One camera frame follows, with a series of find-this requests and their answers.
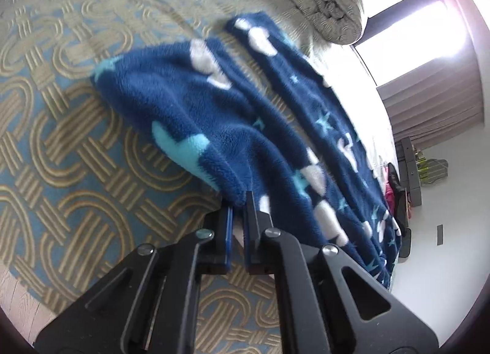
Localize blue fleece patterned pants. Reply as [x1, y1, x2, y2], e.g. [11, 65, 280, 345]
[91, 13, 402, 286]

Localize dark low cabinet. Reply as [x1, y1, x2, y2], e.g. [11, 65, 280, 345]
[395, 138, 422, 207]

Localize blue beige patterned bed cover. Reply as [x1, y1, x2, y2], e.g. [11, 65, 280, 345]
[0, 0, 400, 354]

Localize grey window curtain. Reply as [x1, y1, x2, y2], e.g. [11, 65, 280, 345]
[378, 51, 483, 148]

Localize pink folded garment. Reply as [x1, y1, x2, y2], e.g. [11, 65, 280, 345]
[385, 182, 396, 214]

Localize black folded garment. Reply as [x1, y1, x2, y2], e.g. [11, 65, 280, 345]
[387, 163, 412, 261]

